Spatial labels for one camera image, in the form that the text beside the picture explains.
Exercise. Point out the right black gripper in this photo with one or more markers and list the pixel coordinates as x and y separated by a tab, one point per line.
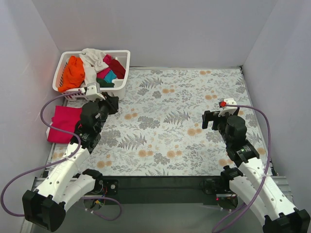
213	116

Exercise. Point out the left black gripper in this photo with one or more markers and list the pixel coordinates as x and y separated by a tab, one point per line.
111	102

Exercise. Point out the orange t shirt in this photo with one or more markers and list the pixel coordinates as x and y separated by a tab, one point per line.
73	74

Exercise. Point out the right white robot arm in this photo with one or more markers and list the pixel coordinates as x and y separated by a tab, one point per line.
250	181

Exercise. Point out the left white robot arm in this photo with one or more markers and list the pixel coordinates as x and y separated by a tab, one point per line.
47	205

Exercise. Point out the folded magenta t shirt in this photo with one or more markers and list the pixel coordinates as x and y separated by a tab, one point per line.
64	118

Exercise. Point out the dark green shirt in basket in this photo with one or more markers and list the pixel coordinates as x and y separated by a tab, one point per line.
104	84

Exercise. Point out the white plastic laundry basket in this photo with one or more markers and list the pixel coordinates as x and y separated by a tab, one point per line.
123	56

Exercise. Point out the teal shirt in basket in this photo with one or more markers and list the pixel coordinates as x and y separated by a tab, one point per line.
110	76

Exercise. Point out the folded white shirt under magenta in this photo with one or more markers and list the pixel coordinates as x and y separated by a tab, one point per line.
48	130

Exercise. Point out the dark red shirt in basket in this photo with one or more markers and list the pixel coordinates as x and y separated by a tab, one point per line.
117	69

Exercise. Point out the white shirt in basket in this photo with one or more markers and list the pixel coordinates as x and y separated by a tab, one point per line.
93	63

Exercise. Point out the magenta shirt in basket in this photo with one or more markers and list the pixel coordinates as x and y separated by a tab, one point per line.
107	60

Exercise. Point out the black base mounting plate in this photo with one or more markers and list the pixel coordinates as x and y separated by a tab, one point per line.
207	190

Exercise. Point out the floral patterned table mat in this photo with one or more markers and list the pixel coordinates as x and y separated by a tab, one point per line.
158	127

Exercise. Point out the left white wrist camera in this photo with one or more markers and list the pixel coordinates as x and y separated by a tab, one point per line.
93	93

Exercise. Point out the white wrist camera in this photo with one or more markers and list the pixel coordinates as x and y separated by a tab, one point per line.
93	93
229	106

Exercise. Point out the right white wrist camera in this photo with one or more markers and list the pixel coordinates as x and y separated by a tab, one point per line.
229	106

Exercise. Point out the aluminium frame rail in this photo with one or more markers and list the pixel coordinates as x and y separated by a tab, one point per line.
280	181

